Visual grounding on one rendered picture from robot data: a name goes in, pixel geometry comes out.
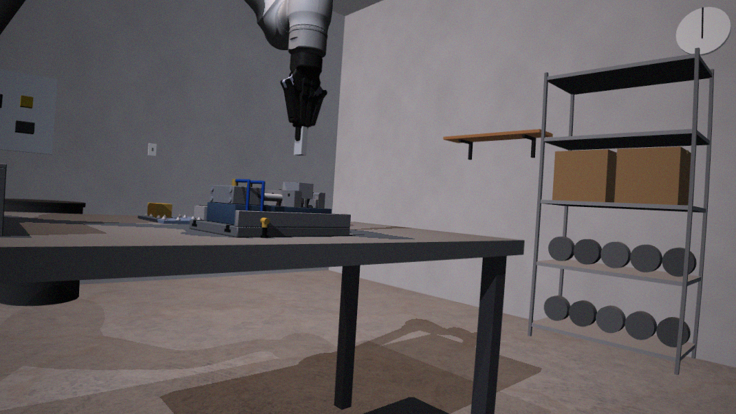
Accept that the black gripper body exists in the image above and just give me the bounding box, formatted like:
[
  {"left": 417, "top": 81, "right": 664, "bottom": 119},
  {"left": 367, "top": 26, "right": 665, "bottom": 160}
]
[{"left": 289, "top": 52, "right": 323, "bottom": 95}]

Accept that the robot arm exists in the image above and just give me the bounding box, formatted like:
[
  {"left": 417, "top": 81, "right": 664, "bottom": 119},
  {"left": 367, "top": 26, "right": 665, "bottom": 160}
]
[{"left": 0, "top": 0, "right": 333, "bottom": 58}]

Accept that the yellow rectangular block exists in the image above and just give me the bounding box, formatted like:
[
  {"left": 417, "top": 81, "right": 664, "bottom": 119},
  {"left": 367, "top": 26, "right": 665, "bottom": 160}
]
[{"left": 147, "top": 203, "right": 172, "bottom": 218}]

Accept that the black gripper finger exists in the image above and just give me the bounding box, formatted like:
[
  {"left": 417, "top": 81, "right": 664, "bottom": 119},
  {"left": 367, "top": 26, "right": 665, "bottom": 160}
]
[
  {"left": 281, "top": 75, "right": 308, "bottom": 155},
  {"left": 304, "top": 80, "right": 327, "bottom": 155}
]

